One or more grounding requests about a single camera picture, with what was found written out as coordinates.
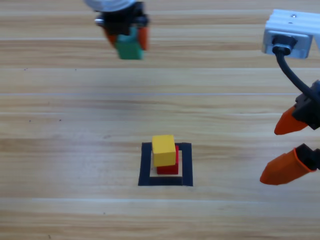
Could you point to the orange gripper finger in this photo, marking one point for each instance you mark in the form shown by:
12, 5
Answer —
287, 125
112, 39
285, 170
144, 37

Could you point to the green cube block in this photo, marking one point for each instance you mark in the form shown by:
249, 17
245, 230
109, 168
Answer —
128, 50

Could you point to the white wrist flange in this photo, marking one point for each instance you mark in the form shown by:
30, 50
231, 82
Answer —
110, 3

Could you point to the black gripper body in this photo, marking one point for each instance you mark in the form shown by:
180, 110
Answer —
310, 110
120, 23

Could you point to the black tape square outline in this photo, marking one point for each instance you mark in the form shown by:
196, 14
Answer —
145, 170

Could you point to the red cube block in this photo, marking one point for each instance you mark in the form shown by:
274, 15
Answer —
170, 170

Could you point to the yellow cube block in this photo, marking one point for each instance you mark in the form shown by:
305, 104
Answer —
163, 152

